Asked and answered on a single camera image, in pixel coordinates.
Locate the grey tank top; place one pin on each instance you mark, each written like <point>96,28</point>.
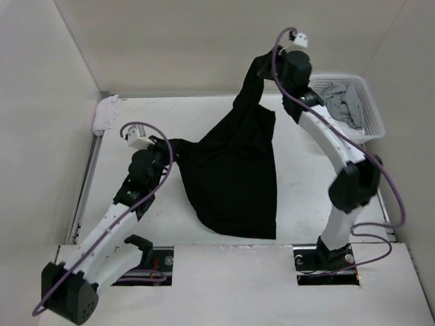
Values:
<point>344,105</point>

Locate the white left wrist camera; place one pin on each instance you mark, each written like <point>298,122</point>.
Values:
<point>137,138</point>

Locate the black tank top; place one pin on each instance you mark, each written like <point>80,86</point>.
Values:
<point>229,175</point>

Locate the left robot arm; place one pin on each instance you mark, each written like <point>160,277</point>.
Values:
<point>71,288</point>

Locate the folded white tank top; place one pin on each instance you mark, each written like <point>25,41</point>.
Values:
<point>105,115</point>

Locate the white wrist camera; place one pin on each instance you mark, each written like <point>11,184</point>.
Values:
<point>299,39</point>
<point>137,138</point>

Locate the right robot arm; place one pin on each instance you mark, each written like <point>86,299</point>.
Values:
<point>357,178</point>

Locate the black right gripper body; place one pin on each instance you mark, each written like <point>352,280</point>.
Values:
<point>279,68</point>

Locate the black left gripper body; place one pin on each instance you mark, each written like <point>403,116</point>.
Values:
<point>162,158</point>

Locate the white tank top in basket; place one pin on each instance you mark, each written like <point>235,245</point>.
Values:
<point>348,131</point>

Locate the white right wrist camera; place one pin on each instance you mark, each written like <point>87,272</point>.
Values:
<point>299,39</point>

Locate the white plastic basket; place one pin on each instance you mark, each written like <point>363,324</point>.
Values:
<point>374,124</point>

